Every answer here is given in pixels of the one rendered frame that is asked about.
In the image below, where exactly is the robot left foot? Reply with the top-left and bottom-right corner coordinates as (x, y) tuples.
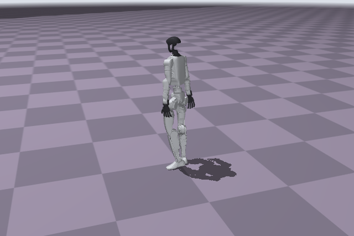
(166, 160), (185, 170)

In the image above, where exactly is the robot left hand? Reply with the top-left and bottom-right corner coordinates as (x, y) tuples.
(161, 100), (172, 117)

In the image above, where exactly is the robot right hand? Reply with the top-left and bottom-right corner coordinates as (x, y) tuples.
(186, 90), (195, 109)

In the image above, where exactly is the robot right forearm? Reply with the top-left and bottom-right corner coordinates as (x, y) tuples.
(184, 77), (191, 95)

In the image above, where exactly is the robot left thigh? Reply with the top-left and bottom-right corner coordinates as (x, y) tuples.
(163, 97), (178, 137)

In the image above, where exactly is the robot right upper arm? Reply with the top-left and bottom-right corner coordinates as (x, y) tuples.
(183, 55), (189, 79)

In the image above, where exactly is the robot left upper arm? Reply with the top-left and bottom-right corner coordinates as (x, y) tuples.
(164, 58), (173, 85)

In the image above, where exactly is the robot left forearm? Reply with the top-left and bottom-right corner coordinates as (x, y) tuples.
(163, 80), (170, 104)

